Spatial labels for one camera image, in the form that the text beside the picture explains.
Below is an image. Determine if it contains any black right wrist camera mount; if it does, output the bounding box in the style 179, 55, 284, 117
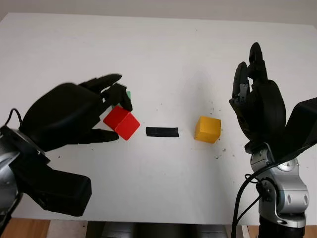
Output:
274, 97, 317, 165

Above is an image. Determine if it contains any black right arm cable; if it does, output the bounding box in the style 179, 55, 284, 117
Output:
231, 171, 268, 238

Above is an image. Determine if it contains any green wooden cube block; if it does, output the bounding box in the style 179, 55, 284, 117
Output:
110, 90, 132, 110

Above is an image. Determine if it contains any dark robot torso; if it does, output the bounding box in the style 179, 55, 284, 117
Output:
86, 222, 243, 238

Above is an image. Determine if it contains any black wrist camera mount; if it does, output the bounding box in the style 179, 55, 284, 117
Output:
9, 158, 93, 218
274, 97, 317, 165

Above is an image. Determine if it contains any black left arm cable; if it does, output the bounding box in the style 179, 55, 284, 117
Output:
4, 108, 23, 127

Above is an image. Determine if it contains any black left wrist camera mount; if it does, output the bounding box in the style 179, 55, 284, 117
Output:
9, 158, 93, 218

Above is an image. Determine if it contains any black tape strip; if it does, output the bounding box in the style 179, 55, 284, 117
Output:
145, 126, 179, 138

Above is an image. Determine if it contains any yellow wooden cube block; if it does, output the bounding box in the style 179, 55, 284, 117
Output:
194, 116, 221, 144

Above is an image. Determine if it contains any red wooden cube block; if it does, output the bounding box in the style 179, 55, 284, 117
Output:
103, 106, 141, 141

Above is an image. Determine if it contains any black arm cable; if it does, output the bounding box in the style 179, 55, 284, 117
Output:
231, 171, 268, 238
4, 108, 23, 127

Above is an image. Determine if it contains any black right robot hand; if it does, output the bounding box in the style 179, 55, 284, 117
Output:
229, 42, 287, 154

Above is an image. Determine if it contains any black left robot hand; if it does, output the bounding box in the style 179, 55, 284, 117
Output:
18, 73, 133, 152

